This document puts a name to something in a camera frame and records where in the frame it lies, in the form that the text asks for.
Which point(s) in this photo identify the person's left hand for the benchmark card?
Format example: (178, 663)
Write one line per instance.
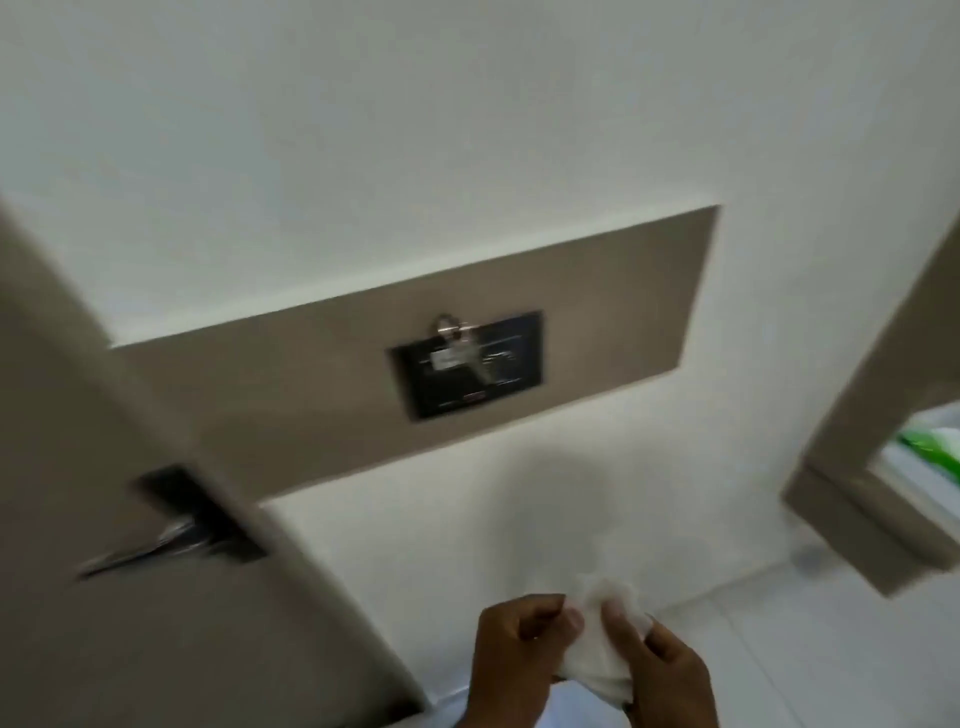
(510, 667)

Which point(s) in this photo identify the person's right hand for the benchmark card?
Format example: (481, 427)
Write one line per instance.
(671, 690)

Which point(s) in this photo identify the person's right thumb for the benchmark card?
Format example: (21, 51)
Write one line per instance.
(616, 624)

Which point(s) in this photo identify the person's left thumb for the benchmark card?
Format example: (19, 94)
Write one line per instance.
(566, 626)

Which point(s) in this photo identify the white wet wipe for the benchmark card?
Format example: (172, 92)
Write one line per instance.
(596, 660)

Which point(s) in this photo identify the white key tag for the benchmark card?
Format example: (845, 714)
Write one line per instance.
(446, 359)

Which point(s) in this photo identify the white shelf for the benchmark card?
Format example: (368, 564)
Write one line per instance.
(911, 480)

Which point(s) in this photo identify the green packet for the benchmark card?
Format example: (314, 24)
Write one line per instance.
(934, 450)

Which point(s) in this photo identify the taupe door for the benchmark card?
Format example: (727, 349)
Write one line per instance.
(112, 615)

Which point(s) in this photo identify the black wall switch plate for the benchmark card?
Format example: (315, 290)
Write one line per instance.
(510, 352)

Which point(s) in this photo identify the taupe niche frame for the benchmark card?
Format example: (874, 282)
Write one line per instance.
(877, 450)

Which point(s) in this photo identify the taupe wall panel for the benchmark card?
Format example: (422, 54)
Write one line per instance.
(300, 375)

